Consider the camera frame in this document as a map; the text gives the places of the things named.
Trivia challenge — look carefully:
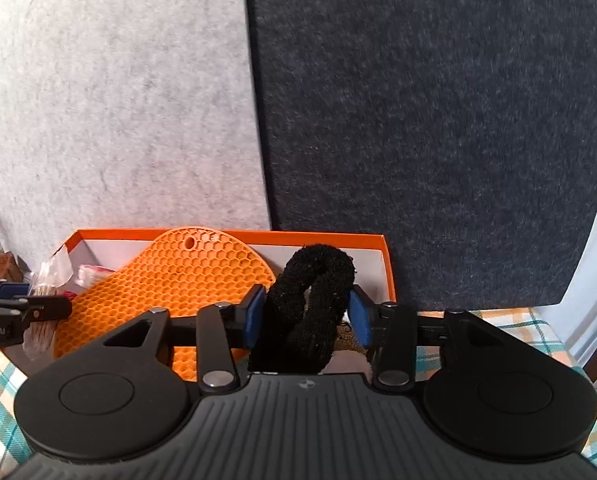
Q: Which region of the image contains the clear plastic packet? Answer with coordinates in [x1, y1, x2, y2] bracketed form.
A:
[26, 252, 75, 361]

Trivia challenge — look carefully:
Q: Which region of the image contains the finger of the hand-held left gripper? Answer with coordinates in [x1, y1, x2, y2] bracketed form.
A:
[0, 296, 73, 323]
[0, 277, 32, 301]

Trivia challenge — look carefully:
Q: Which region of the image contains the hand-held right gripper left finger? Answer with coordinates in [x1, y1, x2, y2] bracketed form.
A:
[101, 284, 268, 396]

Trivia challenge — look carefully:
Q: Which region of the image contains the red and white plastic packet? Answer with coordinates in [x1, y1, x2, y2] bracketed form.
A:
[76, 264, 116, 293]

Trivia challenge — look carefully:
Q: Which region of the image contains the orange silicone honeycomb mat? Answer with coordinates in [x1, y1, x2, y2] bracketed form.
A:
[52, 227, 279, 381]

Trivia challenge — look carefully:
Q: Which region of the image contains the carved wooden ornament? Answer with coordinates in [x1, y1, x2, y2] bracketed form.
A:
[0, 252, 24, 285]

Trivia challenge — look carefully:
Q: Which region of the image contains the plaid tablecloth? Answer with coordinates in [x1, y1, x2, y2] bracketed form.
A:
[0, 305, 597, 480]

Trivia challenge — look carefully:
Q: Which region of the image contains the orange cardboard box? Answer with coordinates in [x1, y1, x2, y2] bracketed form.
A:
[48, 228, 397, 321]

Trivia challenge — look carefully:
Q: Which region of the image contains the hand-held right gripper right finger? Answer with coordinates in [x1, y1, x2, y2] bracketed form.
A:
[349, 284, 518, 396]

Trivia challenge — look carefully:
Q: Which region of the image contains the light grey felt panel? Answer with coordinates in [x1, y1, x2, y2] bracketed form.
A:
[0, 0, 274, 281]

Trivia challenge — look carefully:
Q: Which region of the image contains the dark grey felt panel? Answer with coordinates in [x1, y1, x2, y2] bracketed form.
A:
[243, 0, 597, 311]

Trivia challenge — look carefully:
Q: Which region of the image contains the black fluffy scrunchie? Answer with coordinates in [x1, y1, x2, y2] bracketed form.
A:
[248, 244, 357, 376]

